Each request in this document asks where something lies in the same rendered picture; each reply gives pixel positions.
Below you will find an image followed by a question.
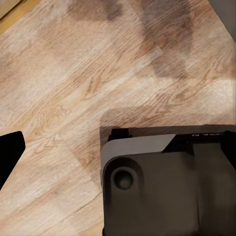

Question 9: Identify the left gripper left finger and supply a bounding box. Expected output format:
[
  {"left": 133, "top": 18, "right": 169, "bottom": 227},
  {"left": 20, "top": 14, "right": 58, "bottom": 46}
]
[{"left": 0, "top": 131, "right": 26, "bottom": 190}]

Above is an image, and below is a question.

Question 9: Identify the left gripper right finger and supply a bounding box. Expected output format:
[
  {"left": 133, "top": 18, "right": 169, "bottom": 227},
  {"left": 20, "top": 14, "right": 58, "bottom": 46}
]
[{"left": 220, "top": 131, "right": 236, "bottom": 170}]

